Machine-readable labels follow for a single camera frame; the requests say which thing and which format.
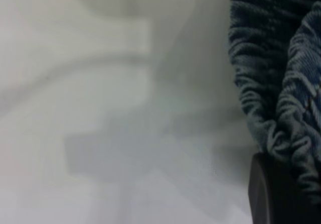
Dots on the blue denim pants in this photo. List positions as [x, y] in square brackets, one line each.
[270, 58]

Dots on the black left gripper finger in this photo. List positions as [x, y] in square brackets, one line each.
[273, 199]

